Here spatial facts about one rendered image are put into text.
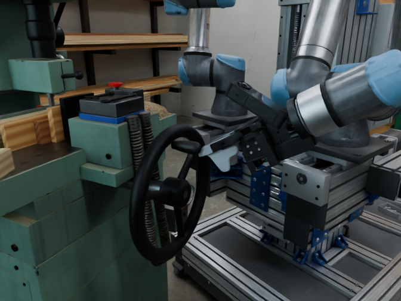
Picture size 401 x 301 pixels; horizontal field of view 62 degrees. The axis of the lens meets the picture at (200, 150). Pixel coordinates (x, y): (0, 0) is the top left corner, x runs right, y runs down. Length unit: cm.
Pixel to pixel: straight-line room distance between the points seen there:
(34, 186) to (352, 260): 132
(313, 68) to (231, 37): 371
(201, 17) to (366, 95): 97
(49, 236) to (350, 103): 58
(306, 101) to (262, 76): 363
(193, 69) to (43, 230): 86
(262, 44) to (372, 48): 277
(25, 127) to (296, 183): 70
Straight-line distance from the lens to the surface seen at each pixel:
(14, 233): 73
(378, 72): 51
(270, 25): 410
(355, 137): 104
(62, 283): 79
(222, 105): 132
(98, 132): 68
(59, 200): 71
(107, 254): 87
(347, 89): 51
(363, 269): 160
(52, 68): 81
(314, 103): 52
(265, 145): 55
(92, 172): 70
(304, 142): 55
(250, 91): 58
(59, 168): 69
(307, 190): 97
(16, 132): 77
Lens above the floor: 112
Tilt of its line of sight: 19 degrees down
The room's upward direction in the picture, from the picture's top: straight up
